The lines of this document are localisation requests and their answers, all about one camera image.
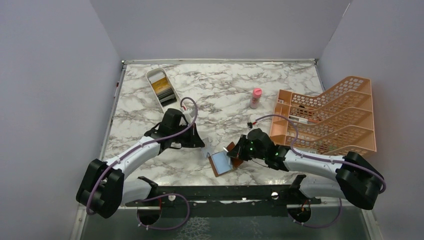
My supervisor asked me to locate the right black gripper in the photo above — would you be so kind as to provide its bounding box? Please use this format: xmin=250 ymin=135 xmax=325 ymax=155
xmin=227 ymin=134 xmax=267 ymax=161

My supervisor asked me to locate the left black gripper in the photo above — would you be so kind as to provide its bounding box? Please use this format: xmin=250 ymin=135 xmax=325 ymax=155
xmin=171 ymin=122 xmax=206 ymax=148

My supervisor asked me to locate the white credit card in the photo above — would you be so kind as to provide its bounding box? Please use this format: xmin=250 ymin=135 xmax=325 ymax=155
xmin=201 ymin=137 xmax=214 ymax=159

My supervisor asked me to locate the brown leather card holder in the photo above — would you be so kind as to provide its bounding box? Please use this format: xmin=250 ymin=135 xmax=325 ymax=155
xmin=205 ymin=142 xmax=243 ymax=177

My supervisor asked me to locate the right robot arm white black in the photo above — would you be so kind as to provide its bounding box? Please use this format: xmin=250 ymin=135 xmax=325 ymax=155
xmin=226 ymin=128 xmax=386 ymax=210

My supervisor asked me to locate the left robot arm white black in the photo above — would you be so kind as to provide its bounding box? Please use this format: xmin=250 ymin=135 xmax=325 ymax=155
xmin=75 ymin=108 xmax=205 ymax=219

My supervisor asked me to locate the stack of credit cards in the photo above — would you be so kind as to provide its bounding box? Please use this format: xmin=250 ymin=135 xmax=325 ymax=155
xmin=148 ymin=72 xmax=177 ymax=107

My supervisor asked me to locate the white oblong plastic tray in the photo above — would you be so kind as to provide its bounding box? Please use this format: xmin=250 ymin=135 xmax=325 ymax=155
xmin=145 ymin=68 xmax=185 ymax=113

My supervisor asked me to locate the pink small bottle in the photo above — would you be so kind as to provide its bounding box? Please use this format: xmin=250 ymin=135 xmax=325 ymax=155
xmin=249 ymin=88 xmax=263 ymax=109

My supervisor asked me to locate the orange plastic file organizer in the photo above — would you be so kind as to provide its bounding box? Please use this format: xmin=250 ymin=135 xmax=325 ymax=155
xmin=269 ymin=76 xmax=377 ymax=157

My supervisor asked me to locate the aluminium table frame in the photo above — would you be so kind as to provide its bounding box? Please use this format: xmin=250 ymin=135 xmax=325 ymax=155
xmin=76 ymin=76 xmax=387 ymax=229

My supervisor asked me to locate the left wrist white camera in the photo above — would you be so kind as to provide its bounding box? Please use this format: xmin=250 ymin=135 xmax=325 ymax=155
xmin=183 ymin=109 xmax=196 ymax=124

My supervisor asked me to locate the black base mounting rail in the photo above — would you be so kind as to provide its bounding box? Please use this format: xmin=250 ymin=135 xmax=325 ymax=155
xmin=125 ymin=174 xmax=321 ymax=223

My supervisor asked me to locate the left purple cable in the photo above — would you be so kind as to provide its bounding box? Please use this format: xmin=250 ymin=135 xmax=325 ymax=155
xmin=86 ymin=96 xmax=199 ymax=216

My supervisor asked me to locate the purple cable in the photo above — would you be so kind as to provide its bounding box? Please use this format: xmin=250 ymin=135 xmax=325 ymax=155
xmin=86 ymin=96 xmax=199 ymax=216
xmin=247 ymin=114 xmax=387 ymax=195

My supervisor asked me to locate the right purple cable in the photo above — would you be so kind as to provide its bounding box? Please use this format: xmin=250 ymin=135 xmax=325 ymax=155
xmin=247 ymin=114 xmax=387 ymax=195

